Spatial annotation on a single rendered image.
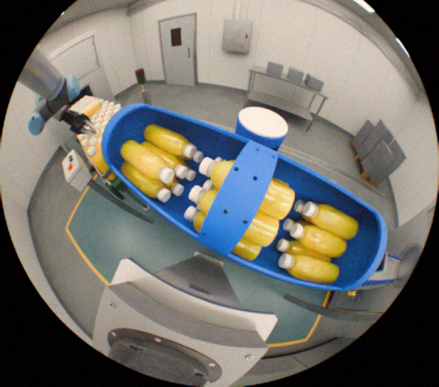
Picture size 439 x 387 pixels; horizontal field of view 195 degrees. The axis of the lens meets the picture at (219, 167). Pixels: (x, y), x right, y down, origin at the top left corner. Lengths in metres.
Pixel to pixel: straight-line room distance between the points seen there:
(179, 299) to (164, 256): 1.23
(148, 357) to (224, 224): 0.24
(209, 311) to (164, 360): 0.13
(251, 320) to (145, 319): 0.17
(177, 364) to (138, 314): 0.09
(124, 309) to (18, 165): 4.75
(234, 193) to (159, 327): 0.23
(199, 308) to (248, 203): 0.20
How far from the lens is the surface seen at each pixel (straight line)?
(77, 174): 0.69
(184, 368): 0.24
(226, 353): 0.25
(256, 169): 0.21
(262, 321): 0.31
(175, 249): 1.44
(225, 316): 0.28
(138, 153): 0.39
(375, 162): 3.47
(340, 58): 3.82
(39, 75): 0.39
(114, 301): 0.25
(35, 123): 0.53
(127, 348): 0.27
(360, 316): 1.07
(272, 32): 3.51
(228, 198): 0.19
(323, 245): 0.43
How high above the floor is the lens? 1.39
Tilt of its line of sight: 55 degrees down
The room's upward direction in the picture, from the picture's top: 5 degrees clockwise
